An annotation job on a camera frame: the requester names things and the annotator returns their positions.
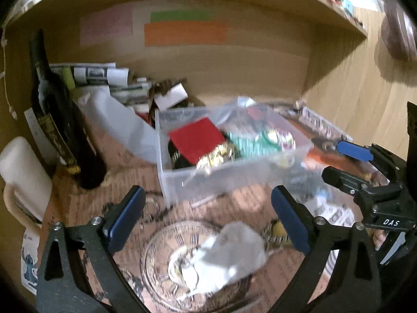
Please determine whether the clear plastic storage box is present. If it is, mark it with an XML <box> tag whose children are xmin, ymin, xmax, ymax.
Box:
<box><xmin>156</xmin><ymin>103</ymin><xmax>312</xmax><ymax>206</ymax></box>

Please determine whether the yellow ball with chain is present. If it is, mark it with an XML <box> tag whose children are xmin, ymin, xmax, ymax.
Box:
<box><xmin>261</xmin><ymin>220</ymin><xmax>293</xmax><ymax>254</ymax></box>

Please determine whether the pink sticky note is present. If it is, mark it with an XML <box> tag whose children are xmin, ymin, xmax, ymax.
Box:
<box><xmin>79</xmin><ymin>3</ymin><xmax>134</xmax><ymax>47</ymax></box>

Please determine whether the green sticky note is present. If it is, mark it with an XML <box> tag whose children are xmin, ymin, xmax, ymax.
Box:
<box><xmin>151</xmin><ymin>9</ymin><xmax>211</xmax><ymax>23</ymax></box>

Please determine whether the small white box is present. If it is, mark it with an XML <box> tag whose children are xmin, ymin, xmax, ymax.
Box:
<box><xmin>154</xmin><ymin>83</ymin><xmax>188</xmax><ymax>111</ymax></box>

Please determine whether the pink curtain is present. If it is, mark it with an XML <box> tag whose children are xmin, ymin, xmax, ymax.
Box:
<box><xmin>381</xmin><ymin>0</ymin><xmax>416</xmax><ymax>62</ymax></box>

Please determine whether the green fabric scrunchie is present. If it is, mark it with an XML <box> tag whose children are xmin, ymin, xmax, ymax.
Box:
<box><xmin>225</xmin><ymin>132</ymin><xmax>283</xmax><ymax>159</ymax></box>

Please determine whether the vintage print table mat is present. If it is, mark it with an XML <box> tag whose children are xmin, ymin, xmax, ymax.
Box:
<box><xmin>39</xmin><ymin>130</ymin><xmax>366</xmax><ymax>313</ymax></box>

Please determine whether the stitch sticker card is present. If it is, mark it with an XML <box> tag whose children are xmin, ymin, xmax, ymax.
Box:
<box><xmin>21</xmin><ymin>229</ymin><xmax>40</xmax><ymax>296</ymax></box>

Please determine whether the black pouch with chain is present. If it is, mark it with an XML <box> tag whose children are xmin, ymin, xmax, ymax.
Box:
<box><xmin>168</xmin><ymin>140</ymin><xmax>195</xmax><ymax>170</ymax></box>

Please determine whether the orange sticky note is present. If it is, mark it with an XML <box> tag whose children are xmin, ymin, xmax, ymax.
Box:
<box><xmin>144</xmin><ymin>21</ymin><xmax>228</xmax><ymax>47</ymax></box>

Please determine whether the dark wine bottle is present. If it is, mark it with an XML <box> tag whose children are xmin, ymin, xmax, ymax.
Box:
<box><xmin>30</xmin><ymin>29</ymin><xmax>107</xmax><ymax>190</ymax></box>

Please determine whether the red fabric pouch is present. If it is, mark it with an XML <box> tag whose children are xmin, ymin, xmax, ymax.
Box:
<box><xmin>168</xmin><ymin>117</ymin><xmax>226</xmax><ymax>165</ymax></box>

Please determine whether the white plastic sheet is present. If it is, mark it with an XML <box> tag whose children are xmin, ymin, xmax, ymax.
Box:
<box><xmin>73</xmin><ymin>86</ymin><xmax>157</xmax><ymax>164</ymax></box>

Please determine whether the white drawstring pouch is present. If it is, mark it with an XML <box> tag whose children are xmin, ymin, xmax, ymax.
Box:
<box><xmin>168</xmin><ymin>221</ymin><xmax>269</xmax><ymax>298</ymax></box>

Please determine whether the stack of newspapers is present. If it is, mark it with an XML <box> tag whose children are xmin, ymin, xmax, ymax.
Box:
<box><xmin>50</xmin><ymin>62</ymin><xmax>154</xmax><ymax>113</ymax></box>

